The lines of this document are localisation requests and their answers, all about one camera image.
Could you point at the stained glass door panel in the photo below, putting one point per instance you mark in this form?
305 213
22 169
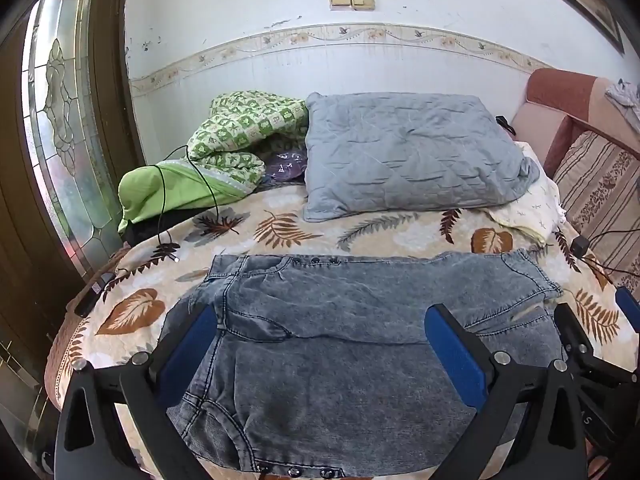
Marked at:
60 110

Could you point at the beige wall switch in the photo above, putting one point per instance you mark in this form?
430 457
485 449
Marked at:
363 1
340 1

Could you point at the cream cloth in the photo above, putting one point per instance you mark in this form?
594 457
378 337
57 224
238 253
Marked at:
535 205

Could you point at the pink sofa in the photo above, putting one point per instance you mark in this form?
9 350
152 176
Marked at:
555 110

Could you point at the blue denim pants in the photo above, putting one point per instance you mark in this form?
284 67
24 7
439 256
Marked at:
325 350

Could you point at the grey quilted pillow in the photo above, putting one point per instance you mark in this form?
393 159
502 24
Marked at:
410 155

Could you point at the purple cloth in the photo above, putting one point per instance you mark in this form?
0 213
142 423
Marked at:
285 166

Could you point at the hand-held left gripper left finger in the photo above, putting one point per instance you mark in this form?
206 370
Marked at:
192 345

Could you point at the large framed picture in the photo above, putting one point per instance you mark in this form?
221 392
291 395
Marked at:
585 5

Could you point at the grey cloth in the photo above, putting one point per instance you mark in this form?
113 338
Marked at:
625 100

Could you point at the striped floral cushion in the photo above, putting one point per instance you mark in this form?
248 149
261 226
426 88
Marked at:
600 195

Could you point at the small black object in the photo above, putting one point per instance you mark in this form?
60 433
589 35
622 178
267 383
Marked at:
504 125

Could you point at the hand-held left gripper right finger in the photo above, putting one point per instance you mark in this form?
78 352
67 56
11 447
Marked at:
457 355

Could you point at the brown wooden door frame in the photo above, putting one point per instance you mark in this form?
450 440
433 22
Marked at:
25 240

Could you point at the leaf print blanket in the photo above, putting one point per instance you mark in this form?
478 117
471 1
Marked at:
300 232

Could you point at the green checked quilt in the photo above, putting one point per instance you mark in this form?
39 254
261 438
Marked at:
235 130

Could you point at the black power adapter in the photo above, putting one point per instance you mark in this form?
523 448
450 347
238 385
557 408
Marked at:
580 247

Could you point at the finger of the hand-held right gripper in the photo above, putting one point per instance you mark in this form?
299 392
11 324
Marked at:
570 325
629 307

